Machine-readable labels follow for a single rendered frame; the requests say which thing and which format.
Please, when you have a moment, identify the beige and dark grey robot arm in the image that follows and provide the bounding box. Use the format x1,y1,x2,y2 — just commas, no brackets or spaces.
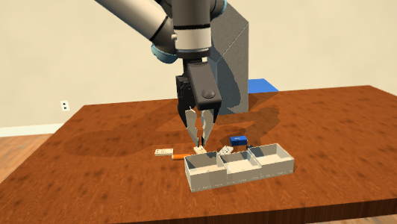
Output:
94,0,227,111

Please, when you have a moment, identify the cream three-compartment bin rack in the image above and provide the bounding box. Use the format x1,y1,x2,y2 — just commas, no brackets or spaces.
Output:
184,143,294,193

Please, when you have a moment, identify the orange cylinder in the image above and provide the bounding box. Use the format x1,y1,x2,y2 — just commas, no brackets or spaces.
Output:
172,154,190,160

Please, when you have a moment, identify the cream domino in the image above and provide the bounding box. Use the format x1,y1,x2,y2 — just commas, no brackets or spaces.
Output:
218,146,233,155
155,149,173,156
193,146,206,154

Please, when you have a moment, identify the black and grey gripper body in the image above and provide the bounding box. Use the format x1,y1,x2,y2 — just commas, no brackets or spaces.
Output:
175,49,210,109

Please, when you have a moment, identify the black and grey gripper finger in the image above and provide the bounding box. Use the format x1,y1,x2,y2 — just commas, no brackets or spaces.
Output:
201,108,219,147
178,96,199,147

